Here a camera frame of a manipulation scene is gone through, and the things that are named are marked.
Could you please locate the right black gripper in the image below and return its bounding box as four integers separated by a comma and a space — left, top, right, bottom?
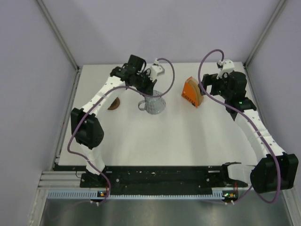
198, 72, 231, 100

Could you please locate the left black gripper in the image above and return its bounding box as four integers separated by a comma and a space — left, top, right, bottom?
133, 71, 156, 97

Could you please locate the brown wooden dripper ring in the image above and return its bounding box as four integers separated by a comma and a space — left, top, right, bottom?
107, 98, 121, 111

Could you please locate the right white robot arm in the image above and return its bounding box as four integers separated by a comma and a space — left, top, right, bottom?
198, 71, 299, 194

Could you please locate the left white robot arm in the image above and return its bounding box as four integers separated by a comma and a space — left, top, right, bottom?
70, 55, 165, 187

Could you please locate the orange coffee filter box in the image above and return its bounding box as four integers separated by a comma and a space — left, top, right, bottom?
182, 77, 199, 108

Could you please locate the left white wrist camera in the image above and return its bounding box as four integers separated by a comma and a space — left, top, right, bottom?
149, 58, 165, 81

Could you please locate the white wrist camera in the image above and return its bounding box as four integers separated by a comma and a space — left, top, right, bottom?
149, 58, 165, 81
217, 59, 235, 79

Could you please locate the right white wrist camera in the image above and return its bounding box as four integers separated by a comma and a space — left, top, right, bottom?
217, 59, 235, 79

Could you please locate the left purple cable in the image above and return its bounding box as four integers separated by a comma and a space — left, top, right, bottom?
67, 57, 175, 205

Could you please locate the grey slotted cable duct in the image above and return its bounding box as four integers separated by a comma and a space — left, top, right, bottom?
47, 190, 238, 201

